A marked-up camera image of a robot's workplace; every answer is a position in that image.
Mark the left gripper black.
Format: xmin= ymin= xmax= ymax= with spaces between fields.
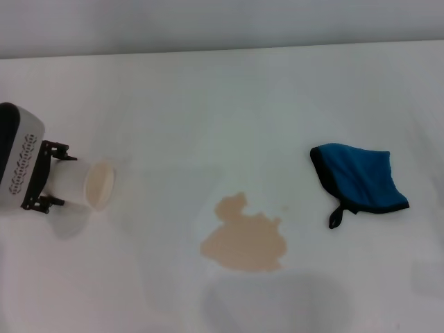
xmin=20 ymin=139 xmax=78 ymax=213

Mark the white paper cup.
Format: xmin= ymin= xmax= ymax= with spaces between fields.
xmin=42 ymin=157 xmax=117 ymax=212

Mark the blue rag with black trim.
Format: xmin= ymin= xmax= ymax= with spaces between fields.
xmin=309 ymin=142 xmax=411 ymax=230

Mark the brown water stain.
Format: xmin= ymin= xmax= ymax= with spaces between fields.
xmin=199 ymin=191 xmax=289 ymax=274

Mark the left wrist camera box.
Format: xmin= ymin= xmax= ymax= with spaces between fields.
xmin=0 ymin=101 xmax=46 ymax=209

